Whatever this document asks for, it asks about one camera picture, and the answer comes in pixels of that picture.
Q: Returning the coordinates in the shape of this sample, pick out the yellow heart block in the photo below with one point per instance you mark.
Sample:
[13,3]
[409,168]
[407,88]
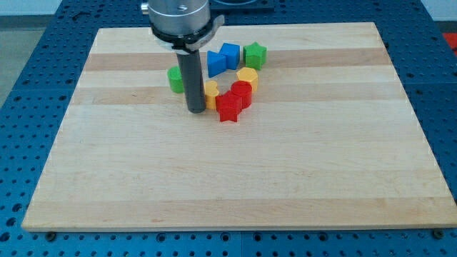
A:
[211,91]

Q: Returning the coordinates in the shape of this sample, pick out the blue cube block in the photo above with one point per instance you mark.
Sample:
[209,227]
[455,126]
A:
[232,54]

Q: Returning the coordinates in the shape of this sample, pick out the red cylinder block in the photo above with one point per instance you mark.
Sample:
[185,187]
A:
[244,90]

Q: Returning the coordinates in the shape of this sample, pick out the green circle block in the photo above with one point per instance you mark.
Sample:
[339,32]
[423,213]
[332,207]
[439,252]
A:
[175,80]

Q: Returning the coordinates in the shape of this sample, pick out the green star block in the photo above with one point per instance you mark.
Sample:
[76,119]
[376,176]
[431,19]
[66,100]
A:
[254,55]

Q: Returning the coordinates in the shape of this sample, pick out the yellow hexagon block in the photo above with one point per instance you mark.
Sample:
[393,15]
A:
[250,75]

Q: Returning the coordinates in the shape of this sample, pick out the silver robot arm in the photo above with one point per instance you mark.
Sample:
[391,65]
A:
[184,27]

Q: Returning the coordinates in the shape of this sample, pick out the blue triangle block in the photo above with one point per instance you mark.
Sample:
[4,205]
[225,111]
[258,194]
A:
[216,63]

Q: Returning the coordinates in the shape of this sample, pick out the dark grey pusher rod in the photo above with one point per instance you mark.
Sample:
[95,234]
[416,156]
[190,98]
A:
[191,74]

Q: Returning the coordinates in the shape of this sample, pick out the red star block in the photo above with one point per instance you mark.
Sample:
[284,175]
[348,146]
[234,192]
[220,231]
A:
[229,106]

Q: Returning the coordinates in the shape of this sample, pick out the wooden board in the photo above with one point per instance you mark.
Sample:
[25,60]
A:
[330,141]

